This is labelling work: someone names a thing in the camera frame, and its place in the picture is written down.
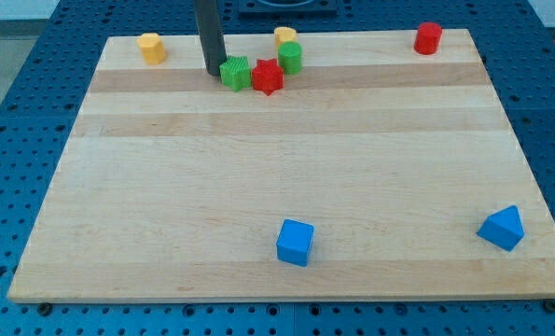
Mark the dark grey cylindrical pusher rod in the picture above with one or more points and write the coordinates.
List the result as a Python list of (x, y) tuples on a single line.
[(211, 35)]

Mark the yellow hexagon block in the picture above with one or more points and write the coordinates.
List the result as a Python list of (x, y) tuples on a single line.
[(152, 48)]

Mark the green star block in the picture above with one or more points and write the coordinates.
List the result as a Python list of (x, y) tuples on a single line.
[(235, 73)]

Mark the red star block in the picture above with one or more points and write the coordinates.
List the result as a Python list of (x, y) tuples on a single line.
[(267, 76)]

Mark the yellow heart block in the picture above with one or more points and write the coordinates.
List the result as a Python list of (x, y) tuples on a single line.
[(284, 34)]

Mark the green cylinder block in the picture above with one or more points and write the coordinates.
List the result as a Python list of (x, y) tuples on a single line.
[(290, 57)]

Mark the red cylinder block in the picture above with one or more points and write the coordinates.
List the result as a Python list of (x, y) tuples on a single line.
[(427, 38)]

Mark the light wooden board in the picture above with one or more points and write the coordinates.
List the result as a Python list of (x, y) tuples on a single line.
[(174, 188)]

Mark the blue cube block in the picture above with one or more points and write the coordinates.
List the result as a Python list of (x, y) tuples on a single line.
[(294, 242)]

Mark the blue triangular prism block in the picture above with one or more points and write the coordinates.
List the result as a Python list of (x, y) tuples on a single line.
[(503, 228)]

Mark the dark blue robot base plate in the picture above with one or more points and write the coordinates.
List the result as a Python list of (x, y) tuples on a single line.
[(286, 7)]

